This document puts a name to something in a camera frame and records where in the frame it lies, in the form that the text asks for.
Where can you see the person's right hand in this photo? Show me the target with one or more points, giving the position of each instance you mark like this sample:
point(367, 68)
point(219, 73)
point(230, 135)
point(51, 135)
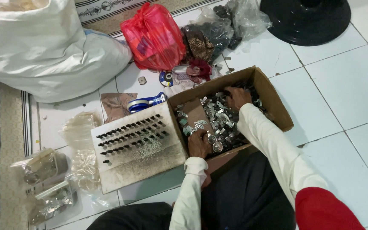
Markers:
point(237, 97)

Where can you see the person's left hand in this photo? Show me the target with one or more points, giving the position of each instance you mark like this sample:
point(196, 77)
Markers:
point(198, 144)

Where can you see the person's left fingers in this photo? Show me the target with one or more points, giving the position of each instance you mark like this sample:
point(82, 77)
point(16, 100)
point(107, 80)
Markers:
point(203, 134)

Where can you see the person's right fingers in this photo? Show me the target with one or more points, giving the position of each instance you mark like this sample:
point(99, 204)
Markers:
point(230, 91)

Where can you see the round silver metal part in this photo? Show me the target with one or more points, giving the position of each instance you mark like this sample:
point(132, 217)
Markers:
point(217, 147)

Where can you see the brown cardboard box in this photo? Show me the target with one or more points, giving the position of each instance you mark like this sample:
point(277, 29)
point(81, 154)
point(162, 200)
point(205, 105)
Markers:
point(228, 105)

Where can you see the heap of small metal parts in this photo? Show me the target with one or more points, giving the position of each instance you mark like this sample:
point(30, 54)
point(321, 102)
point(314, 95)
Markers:
point(222, 121)

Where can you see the red cloth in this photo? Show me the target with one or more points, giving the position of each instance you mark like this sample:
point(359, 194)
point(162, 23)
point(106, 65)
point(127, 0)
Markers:
point(201, 68)

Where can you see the brown patterned cloth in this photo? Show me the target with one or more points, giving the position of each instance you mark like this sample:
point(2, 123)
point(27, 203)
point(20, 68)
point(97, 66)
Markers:
point(198, 43)

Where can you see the clear bag of dark parts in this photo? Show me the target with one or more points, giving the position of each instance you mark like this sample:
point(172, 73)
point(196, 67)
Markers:
point(214, 35)

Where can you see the round cutting disc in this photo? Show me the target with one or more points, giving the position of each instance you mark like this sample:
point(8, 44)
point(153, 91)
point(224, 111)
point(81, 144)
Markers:
point(166, 78)

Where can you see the blue tape dispenser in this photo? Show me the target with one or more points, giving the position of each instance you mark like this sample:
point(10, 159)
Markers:
point(145, 102)

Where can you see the white foam block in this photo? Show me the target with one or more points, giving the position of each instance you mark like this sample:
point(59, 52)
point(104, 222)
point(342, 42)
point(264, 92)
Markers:
point(137, 145)

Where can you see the rows of black pegs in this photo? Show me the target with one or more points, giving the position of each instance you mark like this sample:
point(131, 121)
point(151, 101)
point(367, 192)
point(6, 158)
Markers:
point(133, 134)

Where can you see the person's dark trousers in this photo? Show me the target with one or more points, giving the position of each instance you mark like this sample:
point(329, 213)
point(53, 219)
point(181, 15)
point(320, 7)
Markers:
point(235, 198)

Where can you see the crumpled clear plastic bag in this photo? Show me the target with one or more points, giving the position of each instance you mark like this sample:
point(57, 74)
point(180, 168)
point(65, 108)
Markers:
point(249, 17)

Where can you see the small square metal piece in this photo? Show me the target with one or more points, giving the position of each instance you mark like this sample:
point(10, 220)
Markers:
point(142, 80)

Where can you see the brown paper piece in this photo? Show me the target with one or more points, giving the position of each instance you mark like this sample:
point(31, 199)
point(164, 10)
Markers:
point(117, 105)

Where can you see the red plastic bag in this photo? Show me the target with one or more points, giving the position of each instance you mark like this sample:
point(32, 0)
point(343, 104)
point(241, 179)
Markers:
point(153, 36)

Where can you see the black round fan base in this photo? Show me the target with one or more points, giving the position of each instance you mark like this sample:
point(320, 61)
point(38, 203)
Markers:
point(305, 19)

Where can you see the stack of clear plastic bags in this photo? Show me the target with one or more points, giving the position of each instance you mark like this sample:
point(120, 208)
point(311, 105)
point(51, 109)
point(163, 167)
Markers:
point(81, 147)

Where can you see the clear bag of packed parts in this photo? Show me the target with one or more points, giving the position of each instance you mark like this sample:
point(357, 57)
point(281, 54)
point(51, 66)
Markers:
point(42, 166)
point(51, 199)

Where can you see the large white sack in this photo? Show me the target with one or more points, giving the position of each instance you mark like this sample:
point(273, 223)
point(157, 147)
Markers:
point(43, 48)

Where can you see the patterned floor mat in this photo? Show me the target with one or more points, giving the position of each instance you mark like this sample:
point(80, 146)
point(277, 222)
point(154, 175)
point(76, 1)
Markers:
point(2, 153)

